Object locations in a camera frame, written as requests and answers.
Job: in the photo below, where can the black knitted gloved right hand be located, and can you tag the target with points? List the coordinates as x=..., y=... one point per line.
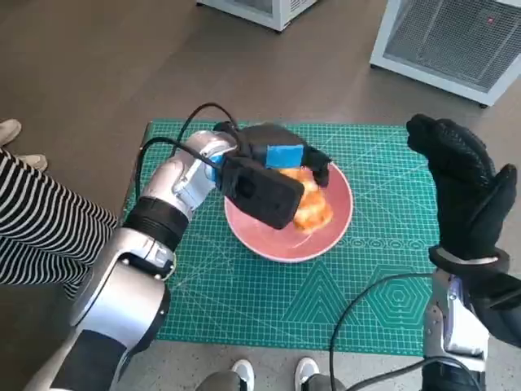
x=468, y=195

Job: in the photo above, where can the black left hand blue tape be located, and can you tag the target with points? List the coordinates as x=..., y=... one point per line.
x=281, y=150

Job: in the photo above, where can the braided bread loaf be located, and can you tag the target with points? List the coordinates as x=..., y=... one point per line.
x=313, y=212

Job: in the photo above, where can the pink bowl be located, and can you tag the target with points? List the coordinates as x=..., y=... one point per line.
x=268, y=244

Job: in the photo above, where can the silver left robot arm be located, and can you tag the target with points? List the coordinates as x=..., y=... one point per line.
x=122, y=285

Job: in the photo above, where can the small white mesh cabinet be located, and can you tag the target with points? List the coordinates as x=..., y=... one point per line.
x=281, y=12

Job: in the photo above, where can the green cutting mat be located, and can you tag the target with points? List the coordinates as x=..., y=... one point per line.
x=244, y=301

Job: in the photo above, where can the large white mesh cabinet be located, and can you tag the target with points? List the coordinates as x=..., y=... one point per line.
x=447, y=40

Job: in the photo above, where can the white shoe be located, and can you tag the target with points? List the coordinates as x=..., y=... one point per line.
x=243, y=372
x=306, y=370

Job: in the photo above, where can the grey leg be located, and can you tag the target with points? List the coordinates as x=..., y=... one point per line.
x=220, y=382
x=323, y=383

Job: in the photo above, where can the beige shoe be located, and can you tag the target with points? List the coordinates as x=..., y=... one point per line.
x=34, y=161
x=10, y=130

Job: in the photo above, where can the person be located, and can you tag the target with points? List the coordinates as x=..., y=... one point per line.
x=40, y=228

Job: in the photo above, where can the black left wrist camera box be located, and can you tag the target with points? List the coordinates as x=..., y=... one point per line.
x=260, y=191

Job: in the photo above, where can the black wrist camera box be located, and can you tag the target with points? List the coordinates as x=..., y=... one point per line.
x=504, y=309
x=260, y=191

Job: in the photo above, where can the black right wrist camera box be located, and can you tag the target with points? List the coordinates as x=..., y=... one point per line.
x=504, y=309

